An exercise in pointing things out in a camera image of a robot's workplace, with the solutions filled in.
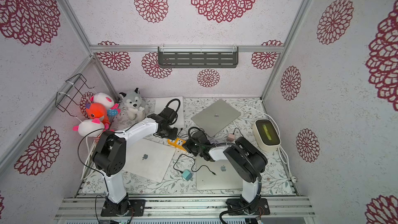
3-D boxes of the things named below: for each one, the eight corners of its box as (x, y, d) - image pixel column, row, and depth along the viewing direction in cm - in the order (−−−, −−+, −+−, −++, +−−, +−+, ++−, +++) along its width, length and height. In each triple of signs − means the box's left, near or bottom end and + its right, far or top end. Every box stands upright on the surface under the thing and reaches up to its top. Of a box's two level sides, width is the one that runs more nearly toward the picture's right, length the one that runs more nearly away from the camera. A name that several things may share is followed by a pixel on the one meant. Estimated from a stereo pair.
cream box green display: (257, 151, 95) (261, 146, 90) (250, 124, 107) (253, 119, 102) (278, 151, 95) (282, 146, 90) (268, 124, 107) (272, 118, 102)
